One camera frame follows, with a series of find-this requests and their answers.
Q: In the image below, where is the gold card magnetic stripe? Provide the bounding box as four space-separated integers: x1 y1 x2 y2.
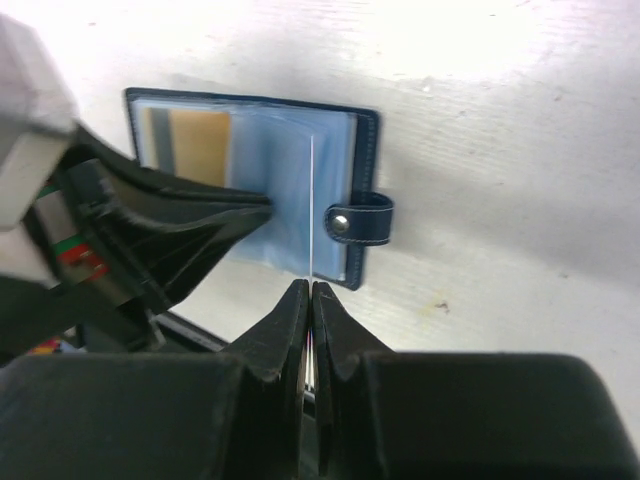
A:
143 108 233 189

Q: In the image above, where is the gold card face up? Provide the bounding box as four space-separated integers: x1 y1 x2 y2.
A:
306 135 315 392

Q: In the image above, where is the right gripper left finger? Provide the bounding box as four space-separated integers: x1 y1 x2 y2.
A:
1 278 309 479

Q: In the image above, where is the blue leather card holder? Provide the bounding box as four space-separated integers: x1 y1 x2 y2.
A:
124 87 394 290

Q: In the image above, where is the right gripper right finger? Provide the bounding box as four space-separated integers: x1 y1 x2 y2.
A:
310 282 639 479

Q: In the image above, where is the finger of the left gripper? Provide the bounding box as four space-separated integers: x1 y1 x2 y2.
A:
54 126 273 313

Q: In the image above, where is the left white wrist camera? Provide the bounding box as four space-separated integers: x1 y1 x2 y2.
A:
1 15 106 287

